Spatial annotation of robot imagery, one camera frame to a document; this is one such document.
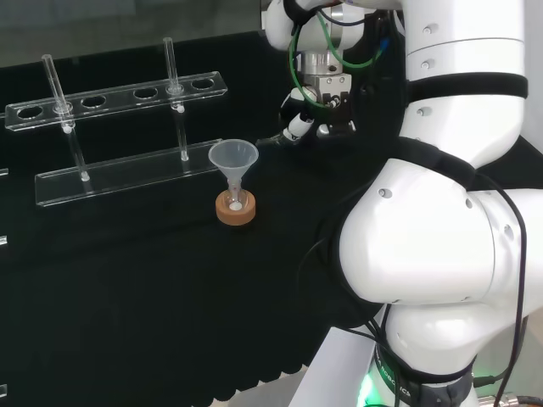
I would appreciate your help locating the translucent plastic funnel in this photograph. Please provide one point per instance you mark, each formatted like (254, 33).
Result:
(233, 154)

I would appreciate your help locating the black bench cloth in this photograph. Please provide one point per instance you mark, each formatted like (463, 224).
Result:
(127, 275)

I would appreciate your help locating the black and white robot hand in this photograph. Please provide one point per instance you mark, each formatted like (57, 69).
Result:
(326, 91)

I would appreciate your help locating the clear acrylic funnel stand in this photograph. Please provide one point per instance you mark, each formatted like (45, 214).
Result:
(127, 169)

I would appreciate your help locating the small round-bottom glass flask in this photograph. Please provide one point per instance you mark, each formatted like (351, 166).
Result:
(234, 202)

